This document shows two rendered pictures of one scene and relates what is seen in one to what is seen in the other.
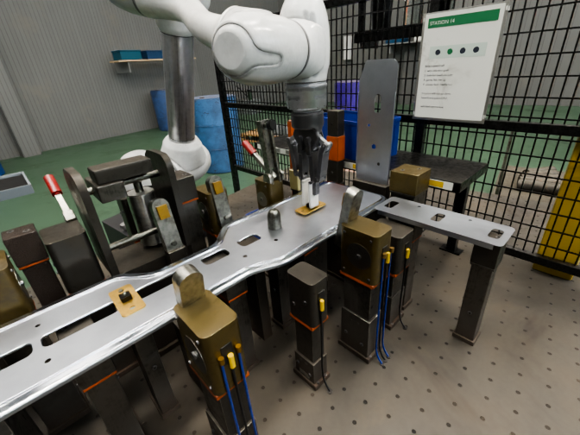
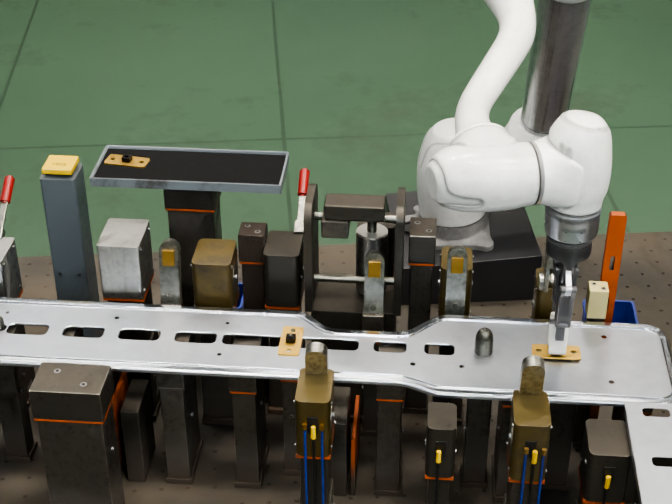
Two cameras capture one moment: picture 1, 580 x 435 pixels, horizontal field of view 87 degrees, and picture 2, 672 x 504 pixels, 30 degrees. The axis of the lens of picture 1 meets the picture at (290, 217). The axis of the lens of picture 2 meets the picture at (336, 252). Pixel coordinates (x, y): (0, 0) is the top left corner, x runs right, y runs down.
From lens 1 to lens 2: 1.61 m
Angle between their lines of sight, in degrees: 41
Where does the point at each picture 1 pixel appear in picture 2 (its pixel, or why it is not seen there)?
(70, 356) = (231, 360)
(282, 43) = (484, 191)
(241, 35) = (438, 179)
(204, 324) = (305, 393)
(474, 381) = not seen: outside the picture
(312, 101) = (558, 232)
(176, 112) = (534, 89)
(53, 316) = (240, 322)
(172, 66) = (541, 30)
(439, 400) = not seen: outside the picture
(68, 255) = (276, 271)
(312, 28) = (558, 167)
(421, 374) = not seen: outside the picture
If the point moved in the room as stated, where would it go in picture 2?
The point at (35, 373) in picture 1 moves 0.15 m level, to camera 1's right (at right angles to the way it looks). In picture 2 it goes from (209, 358) to (265, 397)
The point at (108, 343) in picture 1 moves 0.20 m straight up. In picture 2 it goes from (256, 367) to (251, 269)
